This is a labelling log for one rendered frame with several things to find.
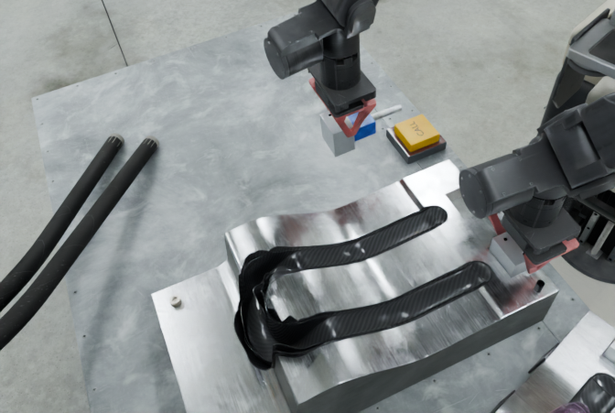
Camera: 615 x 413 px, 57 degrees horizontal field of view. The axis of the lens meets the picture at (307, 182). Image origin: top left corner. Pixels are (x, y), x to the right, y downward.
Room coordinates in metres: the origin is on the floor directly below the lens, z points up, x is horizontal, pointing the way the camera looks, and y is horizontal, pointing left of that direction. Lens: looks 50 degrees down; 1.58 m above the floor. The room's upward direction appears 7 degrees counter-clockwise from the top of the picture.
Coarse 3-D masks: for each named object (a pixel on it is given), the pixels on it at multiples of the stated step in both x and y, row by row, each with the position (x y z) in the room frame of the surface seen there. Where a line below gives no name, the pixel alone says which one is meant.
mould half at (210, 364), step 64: (384, 192) 0.53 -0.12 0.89; (384, 256) 0.42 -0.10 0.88; (448, 256) 0.41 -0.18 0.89; (192, 320) 0.37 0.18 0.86; (448, 320) 0.31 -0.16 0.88; (512, 320) 0.31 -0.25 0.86; (192, 384) 0.28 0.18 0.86; (256, 384) 0.27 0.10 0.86; (320, 384) 0.23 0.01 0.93; (384, 384) 0.25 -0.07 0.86
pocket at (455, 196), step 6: (450, 192) 0.52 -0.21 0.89; (456, 192) 0.52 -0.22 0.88; (450, 198) 0.52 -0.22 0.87; (456, 198) 0.52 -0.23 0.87; (456, 204) 0.51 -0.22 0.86; (462, 204) 0.51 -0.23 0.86; (462, 210) 0.50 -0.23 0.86; (468, 210) 0.50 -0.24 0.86; (462, 216) 0.49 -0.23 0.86; (468, 216) 0.49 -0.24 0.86
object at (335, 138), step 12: (396, 108) 0.66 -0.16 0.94; (324, 120) 0.63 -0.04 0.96; (348, 120) 0.63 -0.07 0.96; (372, 120) 0.63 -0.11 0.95; (324, 132) 0.64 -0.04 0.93; (336, 132) 0.60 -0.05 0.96; (360, 132) 0.62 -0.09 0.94; (372, 132) 0.63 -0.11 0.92; (336, 144) 0.60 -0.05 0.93; (348, 144) 0.61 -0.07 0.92; (336, 156) 0.60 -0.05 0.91
